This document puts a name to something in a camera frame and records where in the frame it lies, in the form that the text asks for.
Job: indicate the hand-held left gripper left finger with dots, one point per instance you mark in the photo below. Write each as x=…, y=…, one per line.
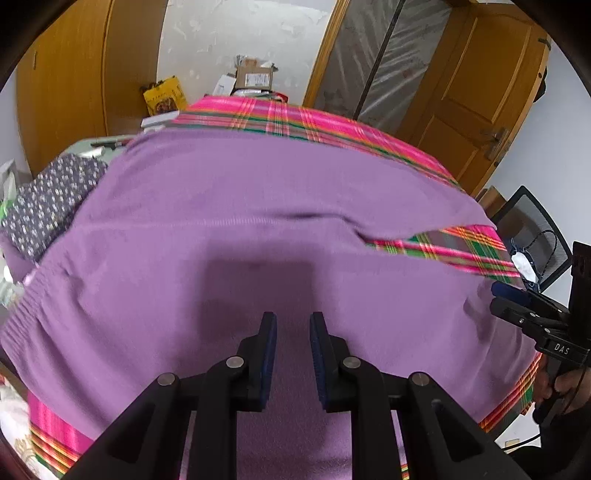
x=268, y=369

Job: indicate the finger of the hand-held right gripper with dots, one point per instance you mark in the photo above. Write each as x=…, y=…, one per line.
x=515, y=311
x=508, y=290

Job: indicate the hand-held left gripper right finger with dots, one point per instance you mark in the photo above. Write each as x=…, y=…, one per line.
x=319, y=369

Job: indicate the purple knit sweater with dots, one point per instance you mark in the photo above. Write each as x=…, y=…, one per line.
x=231, y=230

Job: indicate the person's right forearm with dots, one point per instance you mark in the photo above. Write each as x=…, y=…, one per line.
x=568, y=438

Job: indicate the person's right hand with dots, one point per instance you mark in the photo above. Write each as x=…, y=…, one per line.
x=572, y=383

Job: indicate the blue denim bag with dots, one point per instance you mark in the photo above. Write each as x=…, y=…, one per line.
x=524, y=265

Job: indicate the black mesh chair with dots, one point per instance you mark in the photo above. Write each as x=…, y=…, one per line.
x=554, y=217

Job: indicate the flat cardboard piece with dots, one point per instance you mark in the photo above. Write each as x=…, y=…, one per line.
x=491, y=201

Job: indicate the wooden door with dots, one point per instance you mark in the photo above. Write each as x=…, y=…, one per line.
x=480, y=92

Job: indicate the pink plaid blanket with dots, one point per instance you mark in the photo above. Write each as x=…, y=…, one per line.
x=323, y=124

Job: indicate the floral bedsheet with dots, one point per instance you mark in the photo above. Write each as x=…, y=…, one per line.
x=18, y=415

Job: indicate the plastic-covered screen door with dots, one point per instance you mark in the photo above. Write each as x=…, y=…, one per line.
x=369, y=60

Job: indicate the flat white box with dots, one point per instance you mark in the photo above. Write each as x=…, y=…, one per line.
x=159, y=120

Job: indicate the folded dark floral cloth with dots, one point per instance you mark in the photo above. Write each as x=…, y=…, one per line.
x=51, y=198

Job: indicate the pale green printed tablecloth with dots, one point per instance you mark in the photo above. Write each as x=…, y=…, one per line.
x=87, y=147

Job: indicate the small white box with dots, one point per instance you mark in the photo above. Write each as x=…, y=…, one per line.
x=225, y=86

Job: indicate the yellow bag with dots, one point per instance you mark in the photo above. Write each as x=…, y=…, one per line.
x=164, y=98

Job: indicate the cardboard box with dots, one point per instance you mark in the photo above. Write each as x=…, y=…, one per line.
x=254, y=77

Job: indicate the wooden wardrobe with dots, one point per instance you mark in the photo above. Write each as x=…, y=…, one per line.
x=69, y=78

